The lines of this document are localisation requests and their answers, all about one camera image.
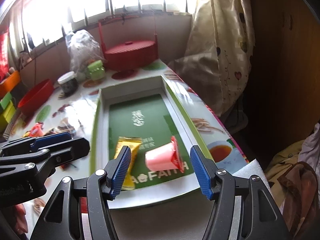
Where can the floral cream curtain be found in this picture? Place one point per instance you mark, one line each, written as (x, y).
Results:
(216, 62)

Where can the person left hand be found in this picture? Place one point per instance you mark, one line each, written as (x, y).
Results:
(21, 225)

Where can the green lidded jar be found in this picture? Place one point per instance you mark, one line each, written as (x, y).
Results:
(96, 70)

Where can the red oval tray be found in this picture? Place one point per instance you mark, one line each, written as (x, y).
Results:
(36, 97)

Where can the yellow peanut candy packet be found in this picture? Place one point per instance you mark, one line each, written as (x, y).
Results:
(133, 144)

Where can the dark jar white lid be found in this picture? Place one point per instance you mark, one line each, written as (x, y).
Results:
(68, 83)

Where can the green yellow stacked boxes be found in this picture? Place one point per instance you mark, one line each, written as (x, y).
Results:
(7, 109)

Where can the green white gift box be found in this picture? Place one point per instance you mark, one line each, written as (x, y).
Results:
(148, 109)

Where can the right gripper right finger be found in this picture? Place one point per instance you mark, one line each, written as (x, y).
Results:
(260, 217)

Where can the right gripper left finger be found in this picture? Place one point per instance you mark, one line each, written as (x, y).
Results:
(61, 217)

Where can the orange box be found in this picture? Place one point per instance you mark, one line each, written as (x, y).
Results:
(9, 83)

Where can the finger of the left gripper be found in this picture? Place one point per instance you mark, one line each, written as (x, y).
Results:
(52, 155)
(32, 144)

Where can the clear plastic bag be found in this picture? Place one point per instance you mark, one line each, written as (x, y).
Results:
(83, 50)

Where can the white foam sheet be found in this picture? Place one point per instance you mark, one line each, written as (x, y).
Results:
(253, 168)

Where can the red snack bag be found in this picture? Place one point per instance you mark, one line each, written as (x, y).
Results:
(4, 65)

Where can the red basket with handle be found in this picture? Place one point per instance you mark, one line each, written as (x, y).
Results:
(129, 55)

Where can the pink jelly cup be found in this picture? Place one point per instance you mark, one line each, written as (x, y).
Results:
(165, 157)

